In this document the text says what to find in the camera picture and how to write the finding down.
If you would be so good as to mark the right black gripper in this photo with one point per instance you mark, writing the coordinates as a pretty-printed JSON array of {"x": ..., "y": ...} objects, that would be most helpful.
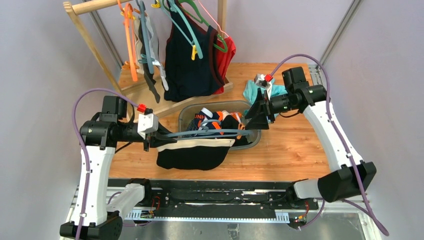
[{"x": 267, "y": 108}]

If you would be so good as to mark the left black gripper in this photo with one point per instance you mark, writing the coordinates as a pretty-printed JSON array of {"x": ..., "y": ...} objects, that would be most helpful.
[{"x": 148, "y": 139}]

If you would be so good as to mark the grey-blue clip hanger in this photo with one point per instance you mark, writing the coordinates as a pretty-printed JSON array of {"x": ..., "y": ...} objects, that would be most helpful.
[{"x": 208, "y": 134}]

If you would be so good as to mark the black cream-band underwear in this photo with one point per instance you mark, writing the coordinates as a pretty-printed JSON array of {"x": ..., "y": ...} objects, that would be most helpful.
[{"x": 194, "y": 154}]

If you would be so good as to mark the navy orange boxer underwear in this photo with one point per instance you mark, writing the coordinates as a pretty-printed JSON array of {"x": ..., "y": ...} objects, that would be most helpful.
[{"x": 206, "y": 119}]

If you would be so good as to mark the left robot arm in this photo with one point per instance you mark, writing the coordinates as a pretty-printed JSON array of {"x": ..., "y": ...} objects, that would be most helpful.
[{"x": 93, "y": 218}]

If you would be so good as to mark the orange white underwear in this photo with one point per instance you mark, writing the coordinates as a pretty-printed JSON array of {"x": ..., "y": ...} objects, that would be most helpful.
[{"x": 233, "y": 116}]

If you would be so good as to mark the black underwear in basket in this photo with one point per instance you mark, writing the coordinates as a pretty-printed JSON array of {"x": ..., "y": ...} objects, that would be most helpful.
[{"x": 230, "y": 123}]

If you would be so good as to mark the white grey underwear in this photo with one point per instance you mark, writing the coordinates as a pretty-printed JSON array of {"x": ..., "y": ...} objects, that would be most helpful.
[{"x": 141, "y": 52}]

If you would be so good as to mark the orange hanger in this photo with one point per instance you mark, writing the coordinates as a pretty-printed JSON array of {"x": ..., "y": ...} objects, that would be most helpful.
[{"x": 130, "y": 15}]

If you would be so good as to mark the pink thin hanger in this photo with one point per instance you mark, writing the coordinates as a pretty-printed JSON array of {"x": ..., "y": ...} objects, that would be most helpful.
[{"x": 219, "y": 25}]

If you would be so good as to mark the teal cloth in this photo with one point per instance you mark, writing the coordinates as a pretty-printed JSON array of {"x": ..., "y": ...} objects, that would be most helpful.
[{"x": 251, "y": 90}]

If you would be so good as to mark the clear plastic basket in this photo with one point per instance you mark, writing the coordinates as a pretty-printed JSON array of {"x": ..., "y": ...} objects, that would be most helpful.
[{"x": 187, "y": 114}]

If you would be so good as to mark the wooden clothes rack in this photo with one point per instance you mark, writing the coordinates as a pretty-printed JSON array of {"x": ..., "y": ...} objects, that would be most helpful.
[{"x": 136, "y": 91}]

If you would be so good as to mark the dark navy tank top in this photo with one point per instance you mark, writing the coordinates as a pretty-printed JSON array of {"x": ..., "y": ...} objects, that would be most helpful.
[{"x": 188, "y": 56}]

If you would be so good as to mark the red garment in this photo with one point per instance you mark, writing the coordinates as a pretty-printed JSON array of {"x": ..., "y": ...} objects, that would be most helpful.
[{"x": 221, "y": 61}]

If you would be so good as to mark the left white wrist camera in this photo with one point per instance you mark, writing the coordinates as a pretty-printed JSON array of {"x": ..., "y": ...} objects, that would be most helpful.
[{"x": 147, "y": 123}]

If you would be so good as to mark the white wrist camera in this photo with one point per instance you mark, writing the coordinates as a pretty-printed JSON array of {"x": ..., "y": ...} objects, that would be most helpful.
[
  {"x": 264, "y": 81},
  {"x": 147, "y": 123}
]

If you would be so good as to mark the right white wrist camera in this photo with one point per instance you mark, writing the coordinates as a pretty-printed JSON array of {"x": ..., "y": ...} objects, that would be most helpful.
[{"x": 264, "y": 81}]

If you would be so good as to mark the aluminium frame rail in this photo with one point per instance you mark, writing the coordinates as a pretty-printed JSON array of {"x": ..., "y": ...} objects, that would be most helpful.
[{"x": 334, "y": 49}]

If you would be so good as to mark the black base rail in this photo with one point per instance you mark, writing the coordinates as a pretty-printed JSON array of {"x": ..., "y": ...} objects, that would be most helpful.
[{"x": 234, "y": 203}]

